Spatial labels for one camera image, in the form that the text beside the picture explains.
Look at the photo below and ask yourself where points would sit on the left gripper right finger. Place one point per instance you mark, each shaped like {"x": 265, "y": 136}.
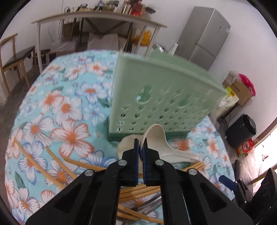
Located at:
{"x": 187, "y": 196}

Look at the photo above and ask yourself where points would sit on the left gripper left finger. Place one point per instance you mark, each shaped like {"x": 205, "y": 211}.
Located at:
{"x": 93, "y": 197}

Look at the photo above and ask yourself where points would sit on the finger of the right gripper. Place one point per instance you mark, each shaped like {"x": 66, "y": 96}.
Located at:
{"x": 232, "y": 185}

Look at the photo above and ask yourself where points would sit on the red snack package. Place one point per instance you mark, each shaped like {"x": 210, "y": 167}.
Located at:
{"x": 245, "y": 147}

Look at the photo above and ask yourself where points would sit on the metal utensil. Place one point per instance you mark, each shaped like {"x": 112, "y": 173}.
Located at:
{"x": 150, "y": 205}

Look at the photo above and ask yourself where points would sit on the black trash bin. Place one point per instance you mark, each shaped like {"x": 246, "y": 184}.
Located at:
{"x": 240, "y": 131}

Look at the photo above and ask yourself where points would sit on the floral blue tablecloth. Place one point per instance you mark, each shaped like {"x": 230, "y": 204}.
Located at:
{"x": 63, "y": 115}

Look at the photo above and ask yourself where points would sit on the pink plastic bag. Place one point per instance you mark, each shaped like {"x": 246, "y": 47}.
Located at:
{"x": 248, "y": 83}

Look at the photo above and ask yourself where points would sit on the cardboard box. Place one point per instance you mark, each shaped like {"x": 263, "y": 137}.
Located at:
{"x": 234, "y": 82}

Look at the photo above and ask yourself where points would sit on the green star-perforated utensil holder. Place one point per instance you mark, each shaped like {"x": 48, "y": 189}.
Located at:
{"x": 159, "y": 89}

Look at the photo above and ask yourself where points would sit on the silver refrigerator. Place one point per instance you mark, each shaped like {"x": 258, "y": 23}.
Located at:
{"x": 203, "y": 36}

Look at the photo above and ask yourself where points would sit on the wooden chair dark seat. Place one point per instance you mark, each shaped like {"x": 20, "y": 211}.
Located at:
{"x": 17, "y": 60}

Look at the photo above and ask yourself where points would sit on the yellow plastic bag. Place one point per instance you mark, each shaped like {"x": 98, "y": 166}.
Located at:
{"x": 146, "y": 38}

